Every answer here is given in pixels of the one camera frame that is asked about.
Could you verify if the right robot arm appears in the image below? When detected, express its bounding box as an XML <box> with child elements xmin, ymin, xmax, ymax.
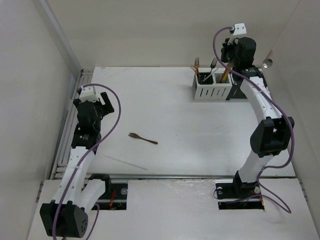
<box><xmin>216</xmin><ymin>37</ymin><xmax>295</xmax><ymax>199</ymax></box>

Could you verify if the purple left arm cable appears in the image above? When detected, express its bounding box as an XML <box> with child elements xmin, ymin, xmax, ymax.
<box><xmin>49</xmin><ymin>83</ymin><xmax>122</xmax><ymax>240</ymax></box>

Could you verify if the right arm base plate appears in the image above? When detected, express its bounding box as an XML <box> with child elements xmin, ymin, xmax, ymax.
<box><xmin>215</xmin><ymin>182</ymin><xmax>265</xmax><ymax>210</ymax></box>

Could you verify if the clear chopstick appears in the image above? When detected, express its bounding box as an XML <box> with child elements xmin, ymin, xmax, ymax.
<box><xmin>103</xmin><ymin>154</ymin><xmax>148</xmax><ymax>171</ymax></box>

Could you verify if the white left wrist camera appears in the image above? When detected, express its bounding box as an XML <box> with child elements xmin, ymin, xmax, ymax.
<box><xmin>79</xmin><ymin>86</ymin><xmax>99</xmax><ymax>103</ymax></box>

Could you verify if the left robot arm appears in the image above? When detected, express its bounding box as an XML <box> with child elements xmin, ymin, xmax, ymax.
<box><xmin>39</xmin><ymin>92</ymin><xmax>115</xmax><ymax>239</ymax></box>

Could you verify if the gold fork green handle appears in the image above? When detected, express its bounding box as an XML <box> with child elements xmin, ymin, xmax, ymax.
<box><xmin>194</xmin><ymin>57</ymin><xmax>200</xmax><ymax>75</ymax></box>

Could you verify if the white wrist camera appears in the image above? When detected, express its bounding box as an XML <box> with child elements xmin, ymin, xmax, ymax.
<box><xmin>79</xmin><ymin>86</ymin><xmax>99</xmax><ymax>103</ymax></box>
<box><xmin>230</xmin><ymin>23</ymin><xmax>247</xmax><ymax>38</ymax></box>

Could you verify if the small copper three-tine fork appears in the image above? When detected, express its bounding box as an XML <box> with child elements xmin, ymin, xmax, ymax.
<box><xmin>128</xmin><ymin>132</ymin><xmax>159</xmax><ymax>145</ymax></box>

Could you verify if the black utensil caddy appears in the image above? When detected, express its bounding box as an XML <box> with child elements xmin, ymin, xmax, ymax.
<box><xmin>226</xmin><ymin>65</ymin><xmax>268</xmax><ymax>101</ymax></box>

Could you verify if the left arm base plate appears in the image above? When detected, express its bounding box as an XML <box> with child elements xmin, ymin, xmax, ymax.
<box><xmin>96</xmin><ymin>177</ymin><xmax>129</xmax><ymax>211</ymax></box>

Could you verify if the white utensil caddy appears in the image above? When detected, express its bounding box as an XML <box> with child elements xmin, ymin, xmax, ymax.
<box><xmin>192</xmin><ymin>70</ymin><xmax>233</xmax><ymax>102</ymax></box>

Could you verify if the aluminium table edge rail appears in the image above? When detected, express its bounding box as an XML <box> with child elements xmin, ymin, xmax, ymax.
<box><xmin>46</xmin><ymin>68</ymin><xmax>94</xmax><ymax>180</ymax></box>

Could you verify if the silver spoon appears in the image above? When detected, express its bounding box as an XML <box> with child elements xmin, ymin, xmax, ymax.
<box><xmin>261</xmin><ymin>58</ymin><xmax>273</xmax><ymax>73</ymax></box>

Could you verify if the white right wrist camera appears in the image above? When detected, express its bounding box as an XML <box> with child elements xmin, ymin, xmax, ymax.
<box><xmin>230</xmin><ymin>23</ymin><xmax>247</xmax><ymax>38</ymax></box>

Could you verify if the gold knife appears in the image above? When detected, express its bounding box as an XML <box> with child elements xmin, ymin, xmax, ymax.
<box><xmin>219</xmin><ymin>63</ymin><xmax>233</xmax><ymax>83</ymax></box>

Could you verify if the black fork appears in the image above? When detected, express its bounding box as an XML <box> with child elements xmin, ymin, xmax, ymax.
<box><xmin>203</xmin><ymin>57</ymin><xmax>218</xmax><ymax>82</ymax></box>

